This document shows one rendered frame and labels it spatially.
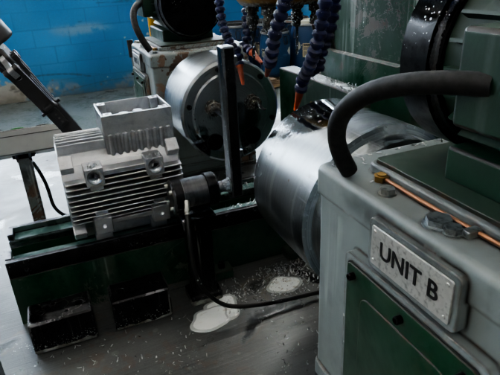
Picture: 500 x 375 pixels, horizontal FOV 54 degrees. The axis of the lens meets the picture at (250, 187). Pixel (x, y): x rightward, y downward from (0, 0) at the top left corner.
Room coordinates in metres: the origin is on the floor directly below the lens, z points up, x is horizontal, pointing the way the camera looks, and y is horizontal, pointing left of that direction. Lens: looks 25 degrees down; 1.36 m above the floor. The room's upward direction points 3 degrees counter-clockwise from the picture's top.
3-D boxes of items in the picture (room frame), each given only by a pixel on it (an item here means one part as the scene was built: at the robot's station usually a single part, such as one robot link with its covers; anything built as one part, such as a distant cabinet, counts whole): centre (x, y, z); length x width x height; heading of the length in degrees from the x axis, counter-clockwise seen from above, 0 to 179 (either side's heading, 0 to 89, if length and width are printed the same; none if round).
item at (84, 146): (0.84, 0.24, 1.02); 0.20 x 0.19 x 0.19; 112
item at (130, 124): (0.85, 0.20, 1.11); 0.12 x 0.11 x 0.07; 112
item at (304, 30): (6.17, -0.37, 0.37); 1.20 x 0.80 x 0.74; 108
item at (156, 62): (1.50, 0.17, 0.99); 0.35 x 0.31 x 0.37; 21
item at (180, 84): (1.28, 0.09, 1.04); 0.37 x 0.25 x 0.25; 21
